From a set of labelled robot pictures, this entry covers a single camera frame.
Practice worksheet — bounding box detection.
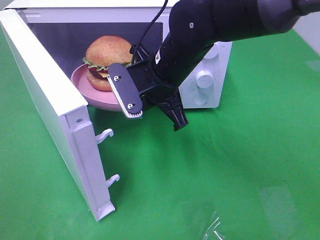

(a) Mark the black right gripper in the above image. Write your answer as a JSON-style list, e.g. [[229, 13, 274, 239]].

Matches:
[[108, 44, 189, 131]]

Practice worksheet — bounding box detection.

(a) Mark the round white door button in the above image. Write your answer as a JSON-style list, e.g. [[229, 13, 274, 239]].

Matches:
[[193, 93, 209, 106]]

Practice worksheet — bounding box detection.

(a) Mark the pink round plate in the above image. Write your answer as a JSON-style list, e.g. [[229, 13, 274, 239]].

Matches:
[[70, 63, 153, 113]]

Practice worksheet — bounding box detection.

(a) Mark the burger with lettuce and cheese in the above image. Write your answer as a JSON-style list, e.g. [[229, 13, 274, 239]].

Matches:
[[82, 35, 133, 92]]

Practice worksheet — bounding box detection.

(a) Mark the white microwave door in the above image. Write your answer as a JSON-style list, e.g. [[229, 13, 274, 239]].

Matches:
[[0, 9, 120, 221]]

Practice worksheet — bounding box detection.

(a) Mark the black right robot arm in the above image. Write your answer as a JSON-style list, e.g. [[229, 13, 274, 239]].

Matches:
[[108, 0, 320, 130]]

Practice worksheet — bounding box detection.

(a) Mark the lower white timer knob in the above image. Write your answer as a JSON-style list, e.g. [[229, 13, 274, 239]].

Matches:
[[195, 70, 214, 89]]

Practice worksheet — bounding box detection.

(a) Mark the upper white power knob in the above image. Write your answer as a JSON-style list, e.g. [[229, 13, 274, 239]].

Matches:
[[204, 42, 220, 60]]

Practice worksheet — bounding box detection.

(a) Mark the white microwave oven body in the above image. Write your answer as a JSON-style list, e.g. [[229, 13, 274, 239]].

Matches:
[[4, 0, 232, 109]]

